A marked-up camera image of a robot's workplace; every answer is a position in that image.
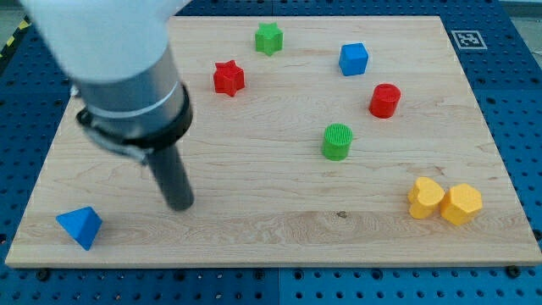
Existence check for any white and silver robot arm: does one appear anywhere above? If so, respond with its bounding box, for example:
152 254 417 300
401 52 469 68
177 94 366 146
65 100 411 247
20 0 191 163

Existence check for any blue cube block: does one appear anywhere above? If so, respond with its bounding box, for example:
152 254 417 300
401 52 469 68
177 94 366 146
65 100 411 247
339 42 369 76

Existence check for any blue triangle block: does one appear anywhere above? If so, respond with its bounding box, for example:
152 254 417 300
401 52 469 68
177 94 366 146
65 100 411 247
56 207 102 251

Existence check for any light wooden board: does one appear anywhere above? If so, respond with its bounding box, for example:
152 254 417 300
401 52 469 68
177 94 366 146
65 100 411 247
5 16 541 269

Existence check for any green cylinder block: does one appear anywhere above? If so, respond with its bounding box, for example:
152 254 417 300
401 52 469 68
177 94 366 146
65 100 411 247
322 123 353 161

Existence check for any red star block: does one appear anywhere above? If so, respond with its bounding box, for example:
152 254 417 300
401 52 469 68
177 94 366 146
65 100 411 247
213 60 245 97

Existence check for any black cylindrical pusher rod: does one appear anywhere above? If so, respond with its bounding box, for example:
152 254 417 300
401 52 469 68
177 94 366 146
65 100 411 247
148 145 194 211

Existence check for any green star block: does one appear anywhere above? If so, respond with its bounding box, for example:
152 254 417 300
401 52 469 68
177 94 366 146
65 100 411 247
255 22 284 56

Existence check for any red cylinder block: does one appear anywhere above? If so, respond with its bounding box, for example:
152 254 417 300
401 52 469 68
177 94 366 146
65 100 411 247
368 83 401 119

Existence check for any yellow heart block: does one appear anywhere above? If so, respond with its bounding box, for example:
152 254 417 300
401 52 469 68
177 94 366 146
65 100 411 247
407 176 445 219

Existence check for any yellow hexagon block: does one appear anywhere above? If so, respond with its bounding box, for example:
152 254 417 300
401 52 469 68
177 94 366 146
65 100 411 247
440 183 483 225

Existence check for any white fiducial marker tag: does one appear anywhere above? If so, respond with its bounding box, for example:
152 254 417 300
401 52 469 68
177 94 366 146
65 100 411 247
451 30 487 50

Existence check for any black board clamp bolt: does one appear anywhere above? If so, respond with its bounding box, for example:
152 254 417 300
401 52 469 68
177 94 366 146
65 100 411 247
505 265 522 279
35 269 51 282

